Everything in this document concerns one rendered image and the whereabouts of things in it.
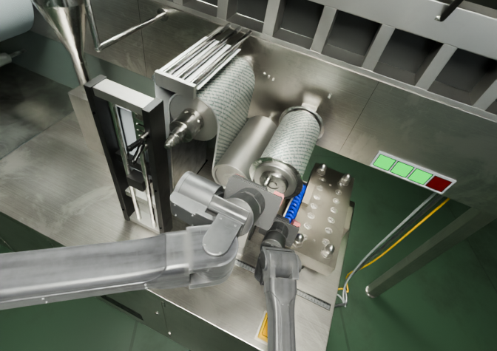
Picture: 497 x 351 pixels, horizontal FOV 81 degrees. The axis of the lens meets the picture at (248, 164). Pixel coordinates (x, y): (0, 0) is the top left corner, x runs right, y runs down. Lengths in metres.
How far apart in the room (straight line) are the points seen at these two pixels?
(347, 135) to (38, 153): 1.16
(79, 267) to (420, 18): 0.84
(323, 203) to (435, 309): 1.53
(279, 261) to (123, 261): 0.38
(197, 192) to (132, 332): 1.51
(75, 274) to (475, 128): 0.97
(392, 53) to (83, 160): 1.14
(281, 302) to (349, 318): 1.45
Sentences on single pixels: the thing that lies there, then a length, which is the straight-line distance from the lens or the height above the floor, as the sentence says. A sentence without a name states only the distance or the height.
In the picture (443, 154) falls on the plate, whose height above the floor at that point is 1.29.
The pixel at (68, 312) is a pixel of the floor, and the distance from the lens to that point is 2.00.
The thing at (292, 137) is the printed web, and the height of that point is 1.31.
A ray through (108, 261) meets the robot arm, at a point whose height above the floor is 1.48.
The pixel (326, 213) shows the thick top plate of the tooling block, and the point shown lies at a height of 1.03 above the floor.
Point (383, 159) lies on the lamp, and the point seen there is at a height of 1.19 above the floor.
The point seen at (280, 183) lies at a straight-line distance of 0.74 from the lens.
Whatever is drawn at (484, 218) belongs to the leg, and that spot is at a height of 0.98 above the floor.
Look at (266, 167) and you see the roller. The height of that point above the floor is 1.29.
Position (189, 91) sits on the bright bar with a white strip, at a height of 1.44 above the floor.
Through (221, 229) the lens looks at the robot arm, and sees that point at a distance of 0.38.
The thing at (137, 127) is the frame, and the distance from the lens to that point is 0.67.
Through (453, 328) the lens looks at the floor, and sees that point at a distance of 2.47.
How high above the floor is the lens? 1.82
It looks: 48 degrees down
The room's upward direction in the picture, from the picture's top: 13 degrees clockwise
